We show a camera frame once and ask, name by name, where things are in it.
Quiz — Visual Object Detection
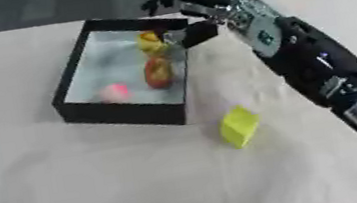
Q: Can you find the black box white inside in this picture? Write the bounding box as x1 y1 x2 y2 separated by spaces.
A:
40 4 207 145

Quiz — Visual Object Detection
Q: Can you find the yellow toy fruit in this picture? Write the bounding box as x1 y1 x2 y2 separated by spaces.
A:
134 27 172 61

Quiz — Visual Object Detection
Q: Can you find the red toy fruit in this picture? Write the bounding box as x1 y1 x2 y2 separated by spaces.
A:
140 54 176 92

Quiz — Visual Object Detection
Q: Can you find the pink toy ball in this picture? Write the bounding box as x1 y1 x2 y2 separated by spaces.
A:
96 80 135 107

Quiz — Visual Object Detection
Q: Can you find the yellow-green block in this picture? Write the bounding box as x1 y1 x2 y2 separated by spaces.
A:
215 102 267 153

